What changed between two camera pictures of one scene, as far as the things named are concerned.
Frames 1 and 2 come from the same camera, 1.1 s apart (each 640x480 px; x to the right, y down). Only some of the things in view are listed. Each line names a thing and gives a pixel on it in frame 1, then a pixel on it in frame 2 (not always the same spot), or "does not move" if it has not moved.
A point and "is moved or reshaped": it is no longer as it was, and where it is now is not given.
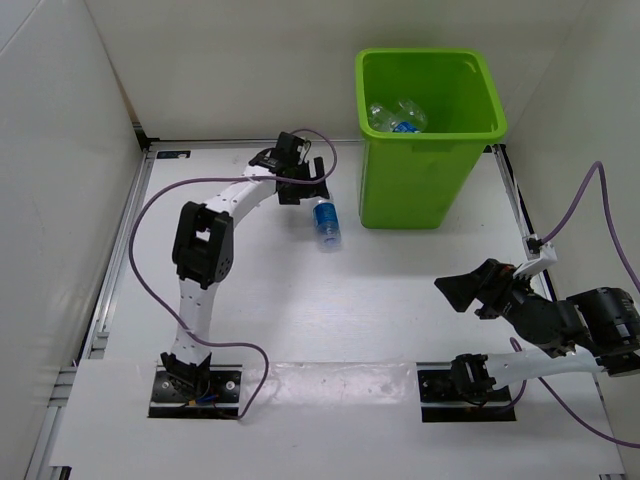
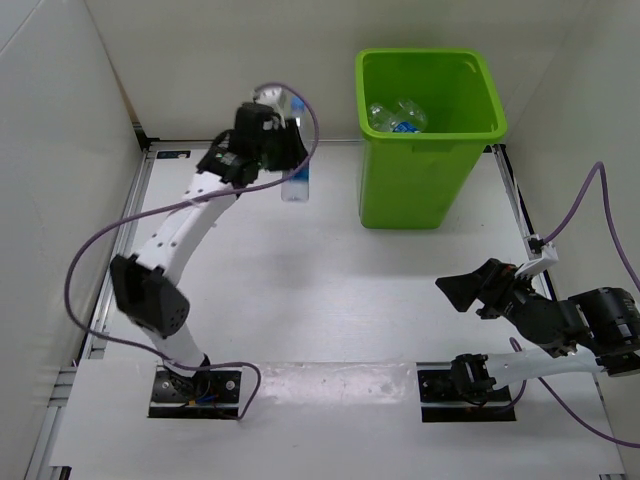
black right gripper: x=486 y=284 does not move
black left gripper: x=309 y=191 -> x=290 y=135
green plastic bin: x=412 y=180 does not move
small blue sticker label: x=172 y=154 does not move
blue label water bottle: x=327 y=225 is moved or reshaped
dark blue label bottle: x=381 y=118 does not move
